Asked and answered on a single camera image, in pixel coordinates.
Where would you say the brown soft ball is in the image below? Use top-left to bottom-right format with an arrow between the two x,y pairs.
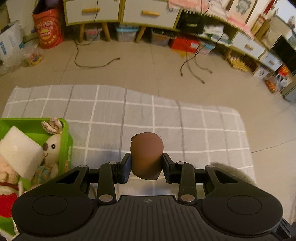
130,132 -> 164,180

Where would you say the Santa Claus plush toy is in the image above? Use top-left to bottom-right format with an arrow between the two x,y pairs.
0,156 -> 20,218

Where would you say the grey checkered floor mat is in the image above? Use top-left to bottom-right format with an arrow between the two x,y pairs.
1,85 -> 255,181

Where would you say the small beige bunny doll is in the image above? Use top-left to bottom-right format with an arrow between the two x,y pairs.
30,118 -> 63,190

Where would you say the white foam block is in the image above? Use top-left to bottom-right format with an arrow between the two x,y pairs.
1,126 -> 44,180

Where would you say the egg carton tray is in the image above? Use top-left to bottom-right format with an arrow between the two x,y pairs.
227,56 -> 250,72

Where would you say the white cardboard box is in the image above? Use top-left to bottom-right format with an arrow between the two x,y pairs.
252,66 -> 270,80

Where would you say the red storage box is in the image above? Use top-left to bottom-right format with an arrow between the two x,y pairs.
169,37 -> 200,53

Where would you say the clear plastic storage box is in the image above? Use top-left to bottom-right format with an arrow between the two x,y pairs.
115,24 -> 139,42

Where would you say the long low TV cabinet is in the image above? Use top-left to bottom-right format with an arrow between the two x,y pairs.
169,0 -> 284,72

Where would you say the black bag on shelf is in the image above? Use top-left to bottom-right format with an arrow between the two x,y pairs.
177,12 -> 205,35

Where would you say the wooden shelf cabinet with drawers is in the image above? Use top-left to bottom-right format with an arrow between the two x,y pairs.
63,0 -> 181,43

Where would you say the red snack bag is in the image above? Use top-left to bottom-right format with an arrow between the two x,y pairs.
32,8 -> 64,49

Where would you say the black microwave oven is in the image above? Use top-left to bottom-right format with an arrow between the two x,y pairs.
261,16 -> 295,75

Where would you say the white sack bag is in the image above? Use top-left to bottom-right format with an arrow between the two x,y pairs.
0,20 -> 23,62

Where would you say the pink cloth runner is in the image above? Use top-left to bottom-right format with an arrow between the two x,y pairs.
168,0 -> 254,40

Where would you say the framed cartoon drawing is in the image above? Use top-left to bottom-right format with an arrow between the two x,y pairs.
226,0 -> 257,23

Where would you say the black floor cable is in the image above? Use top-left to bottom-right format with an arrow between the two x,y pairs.
179,0 -> 225,85

